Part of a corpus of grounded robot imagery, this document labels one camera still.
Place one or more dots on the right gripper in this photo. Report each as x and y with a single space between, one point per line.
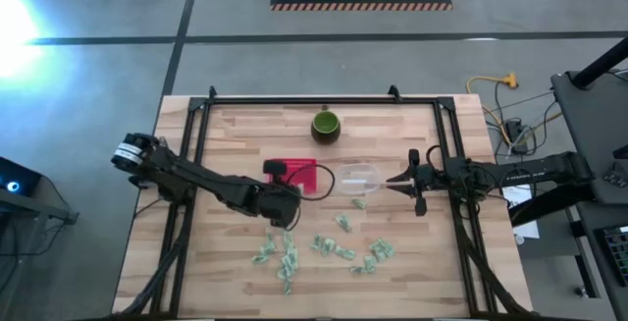
426 181

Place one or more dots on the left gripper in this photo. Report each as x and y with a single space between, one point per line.
277 203

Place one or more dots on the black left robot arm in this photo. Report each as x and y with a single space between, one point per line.
196 176

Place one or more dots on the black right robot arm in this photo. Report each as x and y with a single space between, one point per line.
539 169

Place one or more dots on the red plastic mesh basket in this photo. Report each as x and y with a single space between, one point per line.
306 174

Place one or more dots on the clear plastic container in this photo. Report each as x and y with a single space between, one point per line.
358 175

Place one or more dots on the dark cup with green interior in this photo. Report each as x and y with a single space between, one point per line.
326 127

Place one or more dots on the white paper sheet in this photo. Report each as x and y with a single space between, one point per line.
519 198

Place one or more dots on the black power strip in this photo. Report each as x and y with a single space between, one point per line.
515 132

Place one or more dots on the black desk strut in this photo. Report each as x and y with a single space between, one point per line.
549 205

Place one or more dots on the black side desk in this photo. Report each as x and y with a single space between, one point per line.
598 124

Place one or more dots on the small round floor knob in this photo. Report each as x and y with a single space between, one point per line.
581 291

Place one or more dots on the small black controller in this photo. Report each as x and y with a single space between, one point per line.
615 176

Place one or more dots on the grey metal stand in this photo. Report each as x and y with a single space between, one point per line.
54 211

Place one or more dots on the keyboard with coloured keys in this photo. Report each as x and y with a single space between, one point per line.
619 252

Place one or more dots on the black slanted pole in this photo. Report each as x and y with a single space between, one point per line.
603 63

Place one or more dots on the black box with blue light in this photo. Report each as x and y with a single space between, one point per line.
19 176

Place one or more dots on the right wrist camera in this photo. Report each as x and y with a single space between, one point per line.
414 157

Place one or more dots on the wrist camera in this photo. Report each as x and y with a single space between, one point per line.
414 157
275 167

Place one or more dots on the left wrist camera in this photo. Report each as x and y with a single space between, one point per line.
275 167

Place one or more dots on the black metal table frame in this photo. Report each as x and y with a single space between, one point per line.
319 100

